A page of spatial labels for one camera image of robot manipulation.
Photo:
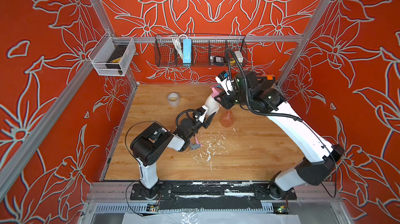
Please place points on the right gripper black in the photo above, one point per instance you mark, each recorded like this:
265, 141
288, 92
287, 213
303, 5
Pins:
223, 98

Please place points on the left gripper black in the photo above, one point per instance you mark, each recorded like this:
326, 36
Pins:
207, 124

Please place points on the white spray bottle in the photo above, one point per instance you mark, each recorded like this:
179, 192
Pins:
211, 105

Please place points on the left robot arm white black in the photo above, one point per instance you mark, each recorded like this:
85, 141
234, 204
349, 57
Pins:
149, 145

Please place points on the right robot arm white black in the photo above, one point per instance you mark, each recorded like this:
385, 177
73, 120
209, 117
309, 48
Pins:
320, 156

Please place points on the transparent pink spray bottle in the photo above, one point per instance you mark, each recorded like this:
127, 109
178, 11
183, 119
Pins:
227, 119

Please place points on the pink grey spray nozzle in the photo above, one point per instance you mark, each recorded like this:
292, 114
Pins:
196, 145

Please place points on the black orange tool case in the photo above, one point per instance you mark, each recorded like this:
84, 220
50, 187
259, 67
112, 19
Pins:
266, 80

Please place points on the black yellow tape measure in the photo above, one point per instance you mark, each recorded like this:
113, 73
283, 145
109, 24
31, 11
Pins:
232, 61

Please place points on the white small box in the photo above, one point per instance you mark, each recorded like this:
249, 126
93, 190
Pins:
239, 56

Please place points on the clear tape roll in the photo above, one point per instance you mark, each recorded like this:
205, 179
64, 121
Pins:
173, 99

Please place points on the black round device with label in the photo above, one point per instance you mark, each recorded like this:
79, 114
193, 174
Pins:
218, 61

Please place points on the light blue box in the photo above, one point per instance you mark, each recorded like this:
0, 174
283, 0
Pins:
187, 51

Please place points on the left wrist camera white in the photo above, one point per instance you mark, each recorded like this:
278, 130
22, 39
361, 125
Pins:
202, 112

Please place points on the black wire basket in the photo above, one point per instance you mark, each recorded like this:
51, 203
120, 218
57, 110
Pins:
168, 49

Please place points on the clear plastic wall bin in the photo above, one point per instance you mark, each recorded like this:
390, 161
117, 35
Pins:
112, 56

